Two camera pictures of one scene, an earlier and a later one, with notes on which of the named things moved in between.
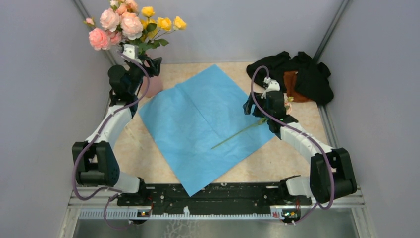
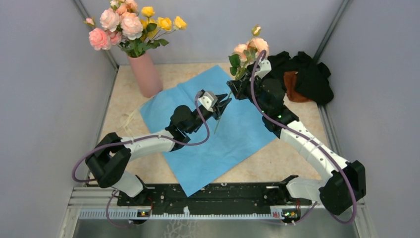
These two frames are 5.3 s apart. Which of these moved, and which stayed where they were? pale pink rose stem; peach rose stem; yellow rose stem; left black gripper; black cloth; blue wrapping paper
Moved: left black gripper; peach rose stem
Stayed: black cloth; yellow rose stem; blue wrapping paper; pale pink rose stem
